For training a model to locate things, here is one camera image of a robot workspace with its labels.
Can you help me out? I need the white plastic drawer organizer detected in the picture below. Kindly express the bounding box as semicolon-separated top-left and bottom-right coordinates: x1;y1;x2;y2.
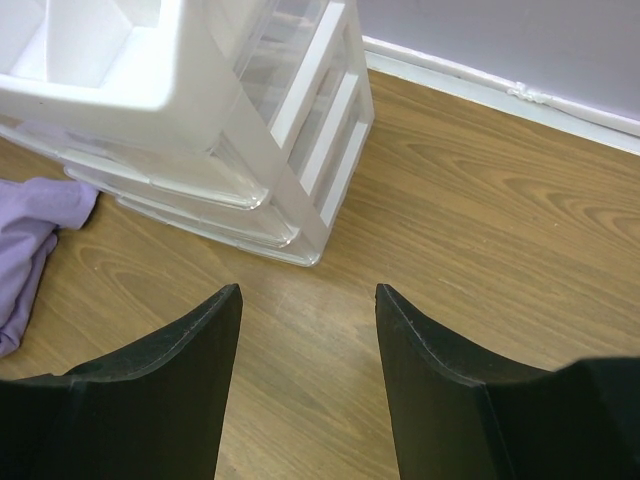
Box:
1;1;374;266

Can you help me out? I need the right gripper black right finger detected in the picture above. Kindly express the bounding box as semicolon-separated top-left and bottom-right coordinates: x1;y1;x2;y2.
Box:
375;284;639;479

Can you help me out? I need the purple cloth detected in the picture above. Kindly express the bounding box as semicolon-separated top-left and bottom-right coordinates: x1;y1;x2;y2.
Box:
1;177;98;356

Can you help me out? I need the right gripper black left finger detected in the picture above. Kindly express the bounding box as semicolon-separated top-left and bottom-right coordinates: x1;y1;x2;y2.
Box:
1;284;243;479

